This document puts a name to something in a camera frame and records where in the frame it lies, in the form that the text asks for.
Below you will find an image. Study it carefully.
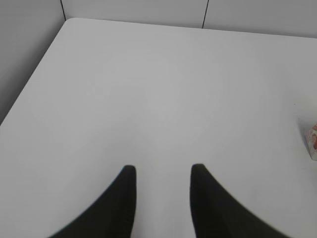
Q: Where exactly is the white yili changqing bottle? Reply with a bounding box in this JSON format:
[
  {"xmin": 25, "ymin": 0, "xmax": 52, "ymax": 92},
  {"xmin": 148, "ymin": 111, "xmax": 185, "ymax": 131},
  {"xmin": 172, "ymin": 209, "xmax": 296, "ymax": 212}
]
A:
[{"xmin": 306, "ymin": 124, "xmax": 317, "ymax": 161}]

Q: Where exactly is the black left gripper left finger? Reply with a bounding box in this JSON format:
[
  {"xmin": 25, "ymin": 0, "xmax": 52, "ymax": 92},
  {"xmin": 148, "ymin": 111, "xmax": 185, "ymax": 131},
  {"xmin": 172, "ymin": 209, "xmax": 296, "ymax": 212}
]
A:
[{"xmin": 52, "ymin": 165, "xmax": 137, "ymax": 238}]

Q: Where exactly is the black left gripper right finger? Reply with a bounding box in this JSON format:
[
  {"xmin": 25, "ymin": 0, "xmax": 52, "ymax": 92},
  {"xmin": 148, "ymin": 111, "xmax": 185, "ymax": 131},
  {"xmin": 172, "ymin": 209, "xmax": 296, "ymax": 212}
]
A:
[{"xmin": 190, "ymin": 164, "xmax": 286, "ymax": 238}]

